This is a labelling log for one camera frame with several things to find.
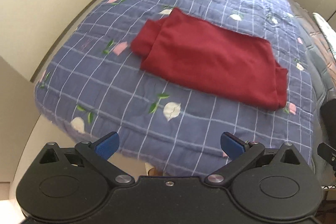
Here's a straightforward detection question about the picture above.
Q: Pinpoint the red long-sleeve shirt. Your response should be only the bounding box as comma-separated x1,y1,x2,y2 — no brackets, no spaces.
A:
130,8,288,111

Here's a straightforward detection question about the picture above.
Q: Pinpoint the light blue floral pillow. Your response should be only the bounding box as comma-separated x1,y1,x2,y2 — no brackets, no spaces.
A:
313,12,336,57

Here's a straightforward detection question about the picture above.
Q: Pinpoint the black storage box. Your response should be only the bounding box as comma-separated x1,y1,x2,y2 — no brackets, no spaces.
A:
320,98,336,148

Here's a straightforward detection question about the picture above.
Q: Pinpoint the blue plaid floral quilt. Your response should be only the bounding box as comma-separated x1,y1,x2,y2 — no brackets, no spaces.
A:
35,0,315,176

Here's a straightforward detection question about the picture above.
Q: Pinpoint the grey brown quilted mattress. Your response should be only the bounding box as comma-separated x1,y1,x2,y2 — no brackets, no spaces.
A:
288,0,335,186

